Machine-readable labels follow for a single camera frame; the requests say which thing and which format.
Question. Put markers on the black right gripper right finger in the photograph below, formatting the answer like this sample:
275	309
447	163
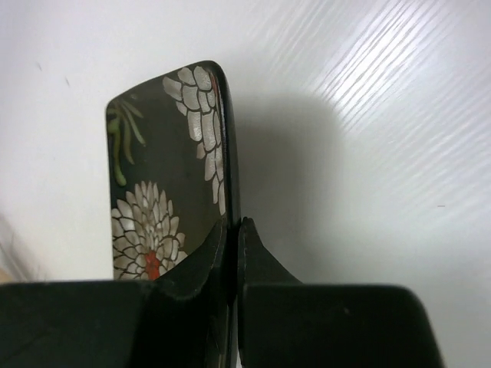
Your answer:
256	264

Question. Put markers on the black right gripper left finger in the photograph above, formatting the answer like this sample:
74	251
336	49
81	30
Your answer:
189	307

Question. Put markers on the black square floral plate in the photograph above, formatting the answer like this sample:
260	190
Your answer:
173	174

